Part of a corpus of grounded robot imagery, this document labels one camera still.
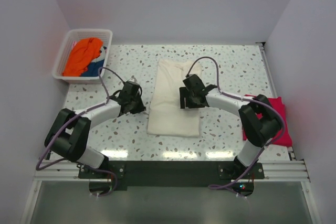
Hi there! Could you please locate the blue t shirt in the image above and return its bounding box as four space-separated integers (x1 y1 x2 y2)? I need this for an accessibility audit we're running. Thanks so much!
81 46 107 77

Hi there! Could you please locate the aluminium frame rail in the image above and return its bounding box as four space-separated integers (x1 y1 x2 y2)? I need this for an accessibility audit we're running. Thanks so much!
34 161 310 184

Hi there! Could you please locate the cream t shirt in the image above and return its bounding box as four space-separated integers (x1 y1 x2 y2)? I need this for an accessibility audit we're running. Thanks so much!
147 59 202 137

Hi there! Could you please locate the orange t shirt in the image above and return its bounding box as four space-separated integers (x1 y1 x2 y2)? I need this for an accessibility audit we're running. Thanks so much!
62 37 103 77

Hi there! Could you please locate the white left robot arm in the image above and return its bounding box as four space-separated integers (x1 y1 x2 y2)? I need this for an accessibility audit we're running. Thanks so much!
43 81 146 178

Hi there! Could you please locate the white plastic basket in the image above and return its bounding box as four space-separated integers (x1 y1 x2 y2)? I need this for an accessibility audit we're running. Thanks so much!
52 29 113 84

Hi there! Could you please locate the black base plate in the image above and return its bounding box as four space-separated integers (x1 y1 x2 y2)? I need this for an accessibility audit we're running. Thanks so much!
77 161 265 196

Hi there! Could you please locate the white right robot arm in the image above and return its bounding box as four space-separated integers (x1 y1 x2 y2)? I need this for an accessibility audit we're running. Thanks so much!
179 74 285 178

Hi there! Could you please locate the red folded t shirt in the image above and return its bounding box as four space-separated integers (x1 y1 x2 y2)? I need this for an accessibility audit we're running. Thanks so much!
238 94 292 147

